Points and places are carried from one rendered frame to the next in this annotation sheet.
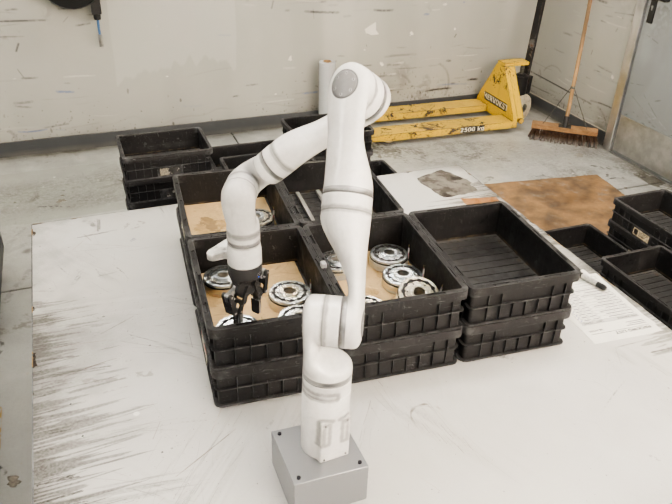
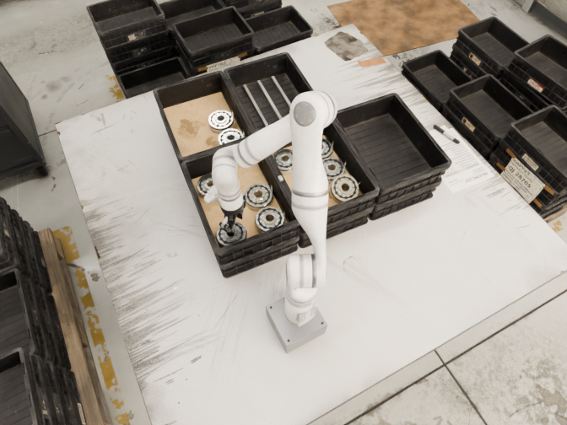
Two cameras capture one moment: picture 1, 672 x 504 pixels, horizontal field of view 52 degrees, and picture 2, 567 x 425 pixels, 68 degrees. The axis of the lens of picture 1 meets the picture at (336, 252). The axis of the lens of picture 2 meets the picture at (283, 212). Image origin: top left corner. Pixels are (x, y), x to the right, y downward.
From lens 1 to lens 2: 63 cm
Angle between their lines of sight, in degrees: 28
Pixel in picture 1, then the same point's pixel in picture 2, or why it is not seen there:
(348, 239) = (315, 228)
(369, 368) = not seen: hidden behind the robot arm
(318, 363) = (298, 293)
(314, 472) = (296, 335)
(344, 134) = (306, 154)
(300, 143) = (268, 145)
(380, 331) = not seen: hidden behind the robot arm
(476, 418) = (383, 264)
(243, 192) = (229, 177)
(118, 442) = (170, 311)
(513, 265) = (402, 144)
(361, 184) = (321, 189)
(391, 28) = not seen: outside the picture
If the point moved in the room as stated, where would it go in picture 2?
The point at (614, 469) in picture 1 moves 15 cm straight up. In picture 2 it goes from (464, 292) to (482, 276)
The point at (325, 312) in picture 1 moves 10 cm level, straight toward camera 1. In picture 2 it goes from (302, 274) to (308, 312)
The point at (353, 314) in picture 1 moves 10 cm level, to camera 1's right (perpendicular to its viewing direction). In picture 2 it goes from (321, 274) to (359, 270)
